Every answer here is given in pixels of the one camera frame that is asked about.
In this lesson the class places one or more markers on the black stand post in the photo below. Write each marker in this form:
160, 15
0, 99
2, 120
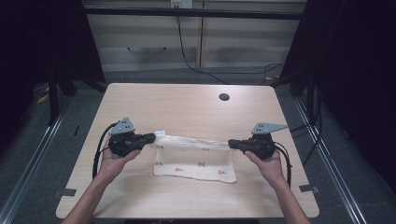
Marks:
53, 99

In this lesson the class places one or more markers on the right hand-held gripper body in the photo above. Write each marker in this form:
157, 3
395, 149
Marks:
263, 141

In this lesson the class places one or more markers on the black horizontal frame bar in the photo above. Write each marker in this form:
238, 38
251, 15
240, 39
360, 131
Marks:
186, 13

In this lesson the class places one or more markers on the small black floor strip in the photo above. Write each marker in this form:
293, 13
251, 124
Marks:
76, 130

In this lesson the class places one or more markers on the person's right hand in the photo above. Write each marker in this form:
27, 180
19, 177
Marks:
269, 168

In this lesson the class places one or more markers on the metal floor rail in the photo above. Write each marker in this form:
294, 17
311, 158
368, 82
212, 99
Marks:
330, 161
37, 152

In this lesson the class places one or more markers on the white wall outlet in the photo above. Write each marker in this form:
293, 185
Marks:
181, 3

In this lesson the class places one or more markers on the white printed towel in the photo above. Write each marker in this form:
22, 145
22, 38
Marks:
196, 161

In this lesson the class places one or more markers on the grey tape strip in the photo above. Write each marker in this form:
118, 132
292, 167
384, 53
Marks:
68, 192
308, 188

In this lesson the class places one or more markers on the black curtain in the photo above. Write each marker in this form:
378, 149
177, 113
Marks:
37, 46
358, 77

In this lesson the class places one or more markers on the person's left hand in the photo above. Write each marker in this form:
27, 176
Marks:
115, 165

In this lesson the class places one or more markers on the dark round table grommet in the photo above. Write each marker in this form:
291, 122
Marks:
224, 96

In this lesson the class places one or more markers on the yellow floor tape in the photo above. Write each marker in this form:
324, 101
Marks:
42, 99

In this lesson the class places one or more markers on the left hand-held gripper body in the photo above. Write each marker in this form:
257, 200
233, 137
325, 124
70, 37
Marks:
124, 140

